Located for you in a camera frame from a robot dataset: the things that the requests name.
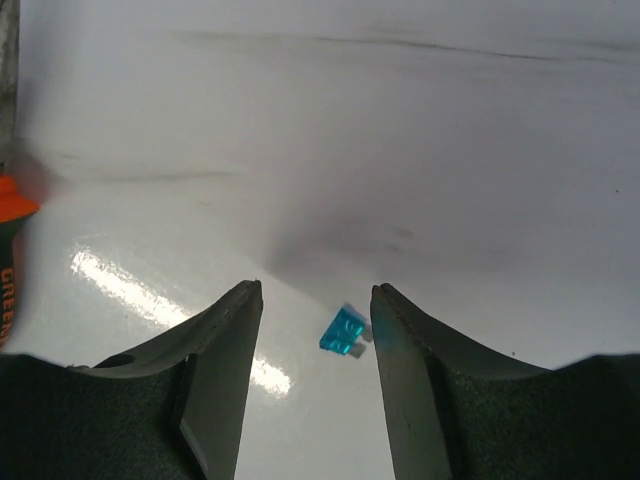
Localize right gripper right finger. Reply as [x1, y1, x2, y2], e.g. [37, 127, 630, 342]
[369, 282, 551, 480]

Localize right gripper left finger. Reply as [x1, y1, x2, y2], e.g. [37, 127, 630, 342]
[64, 278, 265, 480]

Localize blue fuse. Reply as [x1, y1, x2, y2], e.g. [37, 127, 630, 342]
[319, 303, 373, 359]

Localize orange handled pliers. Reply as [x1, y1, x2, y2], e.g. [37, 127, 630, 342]
[1, 0, 39, 346]

